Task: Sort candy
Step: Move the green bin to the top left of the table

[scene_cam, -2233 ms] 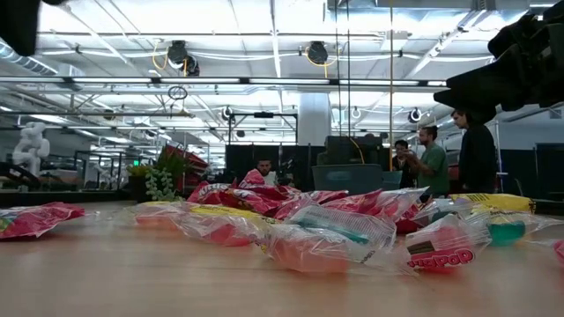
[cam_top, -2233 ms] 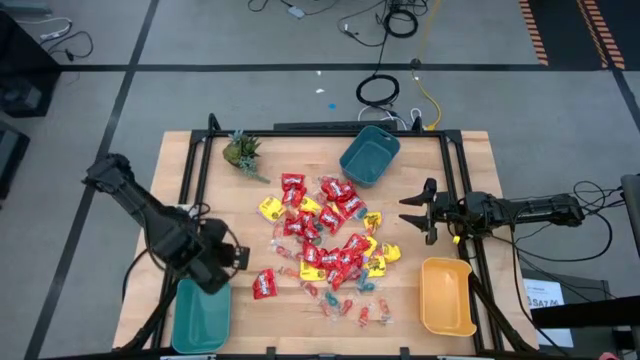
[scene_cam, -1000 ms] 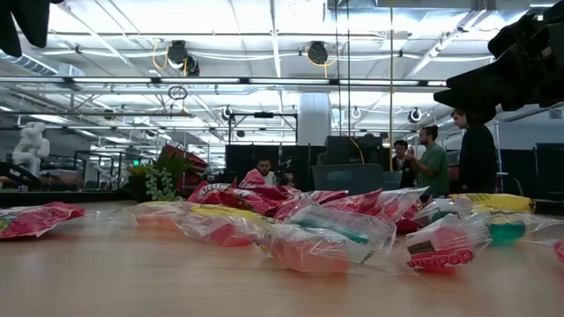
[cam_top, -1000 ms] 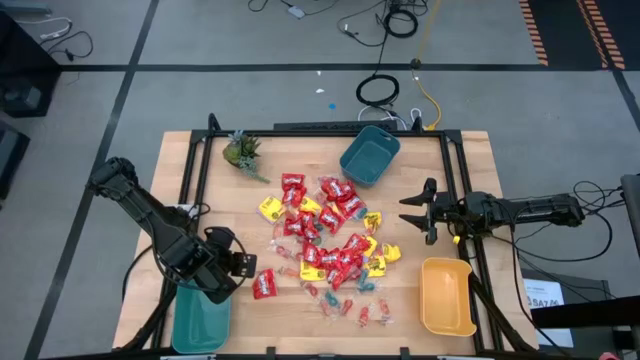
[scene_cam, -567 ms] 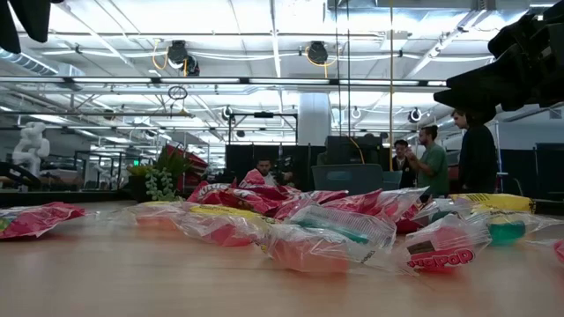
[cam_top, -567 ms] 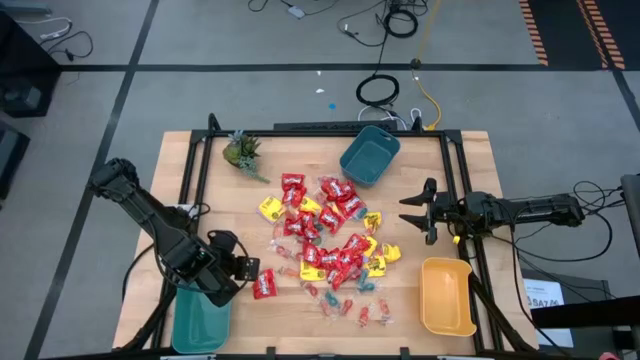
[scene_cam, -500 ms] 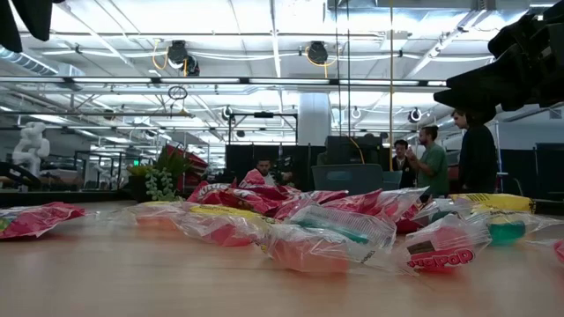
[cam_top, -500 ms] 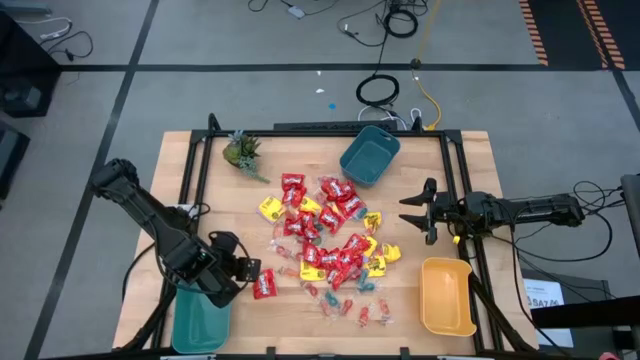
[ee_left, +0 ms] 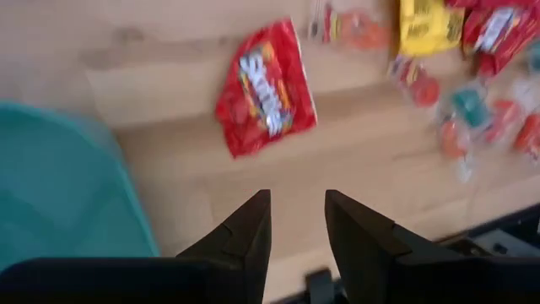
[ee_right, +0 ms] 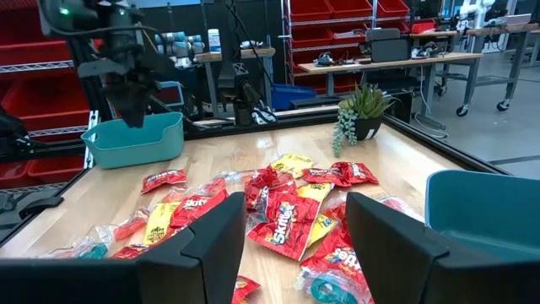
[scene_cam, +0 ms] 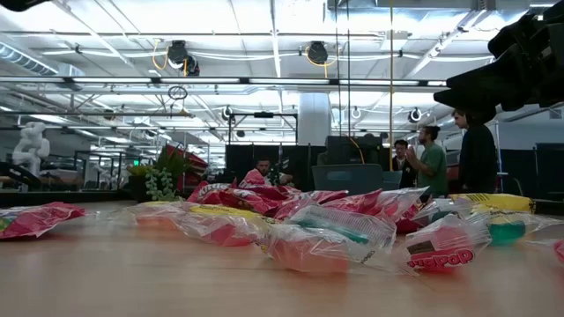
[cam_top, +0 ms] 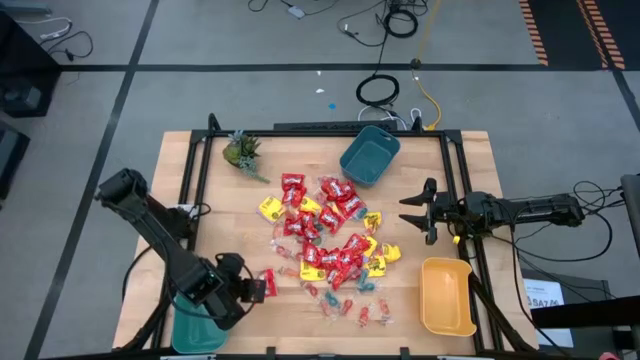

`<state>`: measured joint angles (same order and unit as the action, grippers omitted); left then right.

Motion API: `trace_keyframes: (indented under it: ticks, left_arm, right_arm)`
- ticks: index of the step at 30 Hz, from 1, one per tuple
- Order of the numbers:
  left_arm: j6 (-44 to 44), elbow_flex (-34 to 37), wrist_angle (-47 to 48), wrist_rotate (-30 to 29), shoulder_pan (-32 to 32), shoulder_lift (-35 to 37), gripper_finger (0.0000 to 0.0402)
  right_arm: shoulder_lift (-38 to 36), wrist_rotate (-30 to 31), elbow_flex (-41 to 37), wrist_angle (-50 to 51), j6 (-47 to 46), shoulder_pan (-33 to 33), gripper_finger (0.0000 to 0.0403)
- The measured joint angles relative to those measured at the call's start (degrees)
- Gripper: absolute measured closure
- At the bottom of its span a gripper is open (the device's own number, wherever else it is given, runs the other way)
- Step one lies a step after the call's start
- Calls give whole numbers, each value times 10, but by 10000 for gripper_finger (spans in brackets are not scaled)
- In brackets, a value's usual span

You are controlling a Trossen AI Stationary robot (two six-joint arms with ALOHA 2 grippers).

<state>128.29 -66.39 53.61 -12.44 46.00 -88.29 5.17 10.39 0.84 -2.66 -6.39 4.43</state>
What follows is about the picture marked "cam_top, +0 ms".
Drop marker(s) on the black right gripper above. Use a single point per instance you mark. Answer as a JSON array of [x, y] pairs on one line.
[[447, 210]]

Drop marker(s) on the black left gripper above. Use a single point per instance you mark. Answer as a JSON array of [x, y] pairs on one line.
[[235, 292]]

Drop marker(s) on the red Skittles packet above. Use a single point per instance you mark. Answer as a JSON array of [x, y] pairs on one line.
[[356, 243], [334, 189], [311, 254], [330, 258], [337, 278], [293, 181], [270, 282], [351, 204], [330, 219], [311, 231], [294, 226], [294, 196], [348, 260]]

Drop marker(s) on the yellow Sour Patch packet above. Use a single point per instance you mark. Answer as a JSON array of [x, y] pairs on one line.
[[310, 205], [271, 208], [311, 271], [376, 266], [372, 220], [370, 245], [390, 252]]

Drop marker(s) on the dark blue plastic bin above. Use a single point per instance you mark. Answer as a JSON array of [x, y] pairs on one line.
[[367, 160]]

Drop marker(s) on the green plastic bin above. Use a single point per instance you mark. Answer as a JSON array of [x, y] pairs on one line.
[[195, 335]]

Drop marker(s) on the yellow plastic bin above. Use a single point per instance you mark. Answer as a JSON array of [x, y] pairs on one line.
[[445, 297]]

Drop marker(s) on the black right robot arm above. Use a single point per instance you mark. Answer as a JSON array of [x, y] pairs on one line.
[[540, 207]]

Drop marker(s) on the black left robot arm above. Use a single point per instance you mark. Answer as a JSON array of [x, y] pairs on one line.
[[150, 220]]

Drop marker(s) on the black slotted bar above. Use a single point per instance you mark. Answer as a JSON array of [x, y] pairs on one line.
[[327, 126]]

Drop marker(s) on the artificial succulent plant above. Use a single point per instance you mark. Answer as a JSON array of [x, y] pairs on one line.
[[241, 150]]

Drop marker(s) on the white paper sign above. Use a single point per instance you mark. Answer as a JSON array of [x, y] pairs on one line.
[[545, 300]]

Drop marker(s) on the black crate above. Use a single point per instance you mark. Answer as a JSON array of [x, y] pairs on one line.
[[585, 285]]

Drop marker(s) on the black beam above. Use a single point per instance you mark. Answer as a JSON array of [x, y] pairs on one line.
[[590, 311]]

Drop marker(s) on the grey power adapter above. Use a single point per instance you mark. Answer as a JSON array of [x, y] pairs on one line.
[[296, 11]]

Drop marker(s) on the black orange-striped floor mat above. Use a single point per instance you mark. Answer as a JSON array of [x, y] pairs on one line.
[[570, 30]]

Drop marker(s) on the black equipment box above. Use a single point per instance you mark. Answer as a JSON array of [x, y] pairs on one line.
[[10, 155]]

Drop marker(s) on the black cabinet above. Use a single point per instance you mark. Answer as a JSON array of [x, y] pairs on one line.
[[25, 50]]

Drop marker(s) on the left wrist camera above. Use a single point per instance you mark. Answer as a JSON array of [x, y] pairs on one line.
[[197, 282]]

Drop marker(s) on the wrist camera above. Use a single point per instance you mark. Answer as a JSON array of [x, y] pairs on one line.
[[482, 205], [197, 282]]

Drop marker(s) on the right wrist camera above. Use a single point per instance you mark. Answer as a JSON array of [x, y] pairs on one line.
[[482, 205]]

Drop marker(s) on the grey upright post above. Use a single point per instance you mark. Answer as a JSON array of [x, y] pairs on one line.
[[632, 210]]

